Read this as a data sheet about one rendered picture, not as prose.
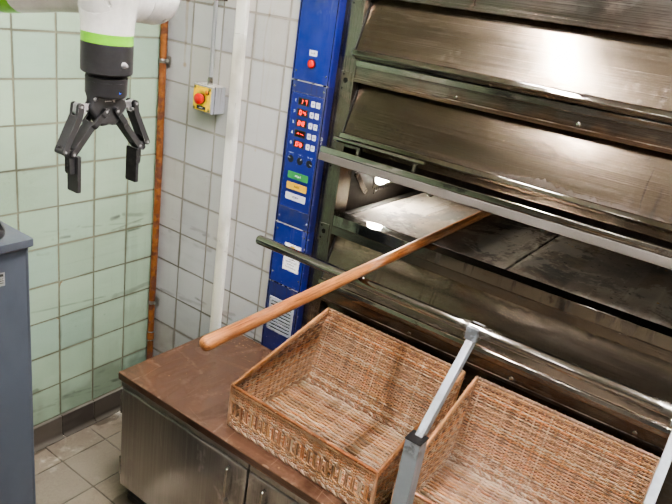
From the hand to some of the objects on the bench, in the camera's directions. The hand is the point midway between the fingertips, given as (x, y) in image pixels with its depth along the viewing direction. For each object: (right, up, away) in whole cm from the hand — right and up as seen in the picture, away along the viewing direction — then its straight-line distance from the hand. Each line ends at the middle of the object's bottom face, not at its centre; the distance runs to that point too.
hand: (104, 180), depth 127 cm
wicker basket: (+94, -91, +52) cm, 141 cm away
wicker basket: (+47, -73, +81) cm, 118 cm away
